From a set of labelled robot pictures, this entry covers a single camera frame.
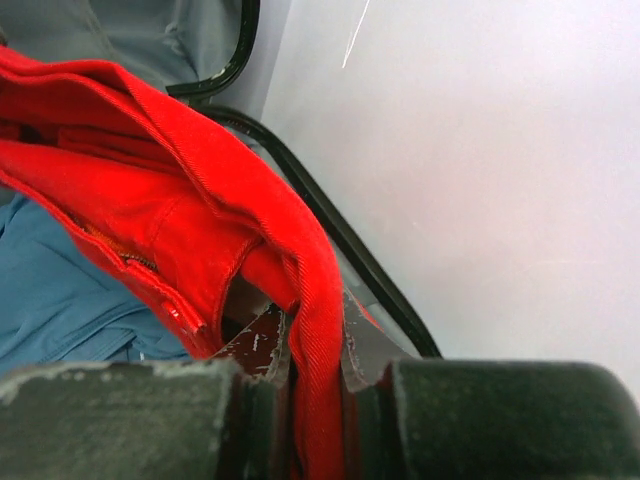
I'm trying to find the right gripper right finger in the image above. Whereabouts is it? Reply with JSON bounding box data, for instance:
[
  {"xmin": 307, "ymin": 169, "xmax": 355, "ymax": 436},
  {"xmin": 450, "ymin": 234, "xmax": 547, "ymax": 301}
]
[{"xmin": 341, "ymin": 292, "xmax": 639, "ymax": 479}]

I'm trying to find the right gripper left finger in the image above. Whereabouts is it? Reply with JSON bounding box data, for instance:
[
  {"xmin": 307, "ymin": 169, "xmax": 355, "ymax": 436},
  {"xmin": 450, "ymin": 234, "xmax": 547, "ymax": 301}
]
[{"xmin": 1, "ymin": 307, "xmax": 292, "ymax": 479}]

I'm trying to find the blue cloth garment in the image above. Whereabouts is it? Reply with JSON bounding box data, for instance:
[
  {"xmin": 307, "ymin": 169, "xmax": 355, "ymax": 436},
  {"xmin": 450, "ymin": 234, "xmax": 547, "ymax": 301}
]
[{"xmin": 1, "ymin": 194, "xmax": 189, "ymax": 373}]

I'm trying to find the red garment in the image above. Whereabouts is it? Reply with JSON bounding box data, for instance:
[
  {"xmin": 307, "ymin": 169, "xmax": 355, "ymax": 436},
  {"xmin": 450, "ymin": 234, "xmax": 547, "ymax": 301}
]
[{"xmin": 1, "ymin": 48, "xmax": 346, "ymax": 479}]

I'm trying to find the white black space suitcase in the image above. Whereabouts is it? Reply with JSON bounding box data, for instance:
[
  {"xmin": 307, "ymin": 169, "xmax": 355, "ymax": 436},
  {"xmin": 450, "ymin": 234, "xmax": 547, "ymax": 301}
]
[{"xmin": 0, "ymin": 0, "xmax": 444, "ymax": 361}]

